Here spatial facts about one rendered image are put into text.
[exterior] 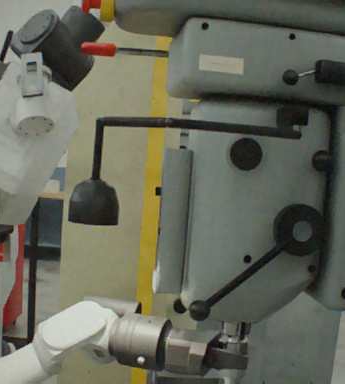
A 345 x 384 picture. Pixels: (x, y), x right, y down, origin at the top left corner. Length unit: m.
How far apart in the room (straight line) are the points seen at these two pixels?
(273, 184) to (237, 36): 0.21
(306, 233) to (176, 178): 0.21
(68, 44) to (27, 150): 0.26
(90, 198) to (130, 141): 1.79
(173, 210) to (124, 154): 1.74
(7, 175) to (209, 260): 0.42
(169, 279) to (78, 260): 1.77
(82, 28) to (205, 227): 0.59
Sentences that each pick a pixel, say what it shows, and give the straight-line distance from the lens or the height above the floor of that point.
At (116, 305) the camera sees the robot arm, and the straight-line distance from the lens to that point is 1.19.
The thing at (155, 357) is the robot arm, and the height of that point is 1.23.
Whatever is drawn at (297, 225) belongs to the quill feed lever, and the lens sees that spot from 0.97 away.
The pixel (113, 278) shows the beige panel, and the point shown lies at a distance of 2.83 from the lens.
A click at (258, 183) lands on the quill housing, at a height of 1.51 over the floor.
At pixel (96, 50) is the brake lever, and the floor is 1.70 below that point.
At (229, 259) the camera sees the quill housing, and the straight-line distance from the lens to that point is 1.00.
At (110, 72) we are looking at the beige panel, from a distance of 2.80.
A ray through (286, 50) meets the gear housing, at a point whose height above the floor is 1.69.
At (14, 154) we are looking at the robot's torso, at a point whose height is 1.52.
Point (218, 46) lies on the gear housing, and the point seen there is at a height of 1.69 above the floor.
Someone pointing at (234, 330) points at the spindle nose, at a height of 1.29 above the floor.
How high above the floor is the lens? 1.55
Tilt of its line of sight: 3 degrees down
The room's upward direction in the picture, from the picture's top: 4 degrees clockwise
